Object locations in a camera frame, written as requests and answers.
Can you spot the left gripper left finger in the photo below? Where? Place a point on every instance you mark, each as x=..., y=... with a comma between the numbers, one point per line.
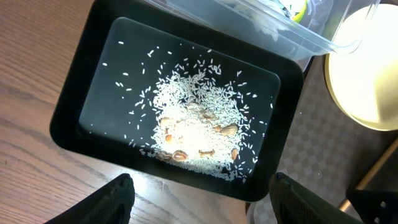
x=110, y=204

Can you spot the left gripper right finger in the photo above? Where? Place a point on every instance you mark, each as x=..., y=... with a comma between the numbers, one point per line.
x=292, y=203

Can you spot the wooden chopstick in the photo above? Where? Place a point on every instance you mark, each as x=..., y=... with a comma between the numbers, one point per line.
x=382, y=175

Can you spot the rice and nuts food waste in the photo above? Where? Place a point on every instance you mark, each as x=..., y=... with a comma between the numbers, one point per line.
x=180, y=103

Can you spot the yellow round plate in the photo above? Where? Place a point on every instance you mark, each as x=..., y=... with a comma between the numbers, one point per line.
x=363, y=84

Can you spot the white tissue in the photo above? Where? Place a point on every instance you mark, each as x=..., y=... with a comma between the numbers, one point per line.
x=260, y=21

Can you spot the green yellow snack wrapper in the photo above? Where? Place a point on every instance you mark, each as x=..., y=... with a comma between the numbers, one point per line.
x=294, y=9

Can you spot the black rectangular waste tray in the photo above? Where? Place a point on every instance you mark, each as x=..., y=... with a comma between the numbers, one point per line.
x=135, y=21

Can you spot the clear plastic waste bin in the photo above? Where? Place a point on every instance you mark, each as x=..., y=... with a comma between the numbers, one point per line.
x=292, y=29

